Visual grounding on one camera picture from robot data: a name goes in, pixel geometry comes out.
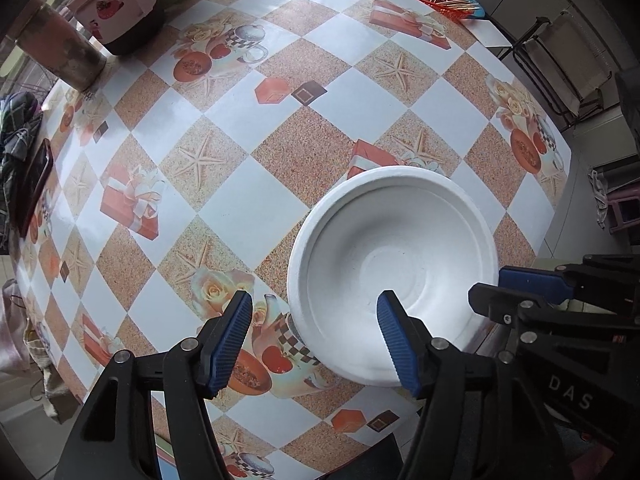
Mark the purple stool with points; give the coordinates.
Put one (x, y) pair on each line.
(625, 210)

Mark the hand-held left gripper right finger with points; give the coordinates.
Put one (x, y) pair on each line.
(395, 340)

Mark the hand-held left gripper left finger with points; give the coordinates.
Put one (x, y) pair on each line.
(230, 345)

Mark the white rag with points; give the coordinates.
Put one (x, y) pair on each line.
(602, 195)

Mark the printed checkered tablecloth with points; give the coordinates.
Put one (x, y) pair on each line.
(240, 125)

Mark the black frame folding chair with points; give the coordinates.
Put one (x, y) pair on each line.
(565, 60)

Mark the pink satin cloth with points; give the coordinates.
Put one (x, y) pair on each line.
(12, 325)

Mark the brown cylindrical cup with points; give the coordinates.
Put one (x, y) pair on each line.
(65, 50)

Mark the plaid cloth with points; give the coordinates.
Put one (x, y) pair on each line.
(15, 125)

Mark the beige cloth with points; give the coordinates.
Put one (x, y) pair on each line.
(50, 385)

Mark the blue lid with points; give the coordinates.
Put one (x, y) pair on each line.
(475, 11)

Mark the pink strawberry print box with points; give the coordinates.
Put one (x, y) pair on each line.
(120, 5)

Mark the white wide-rim bowl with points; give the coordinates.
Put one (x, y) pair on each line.
(400, 240)

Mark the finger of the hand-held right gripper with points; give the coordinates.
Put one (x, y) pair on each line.
(500, 305)
(530, 280)

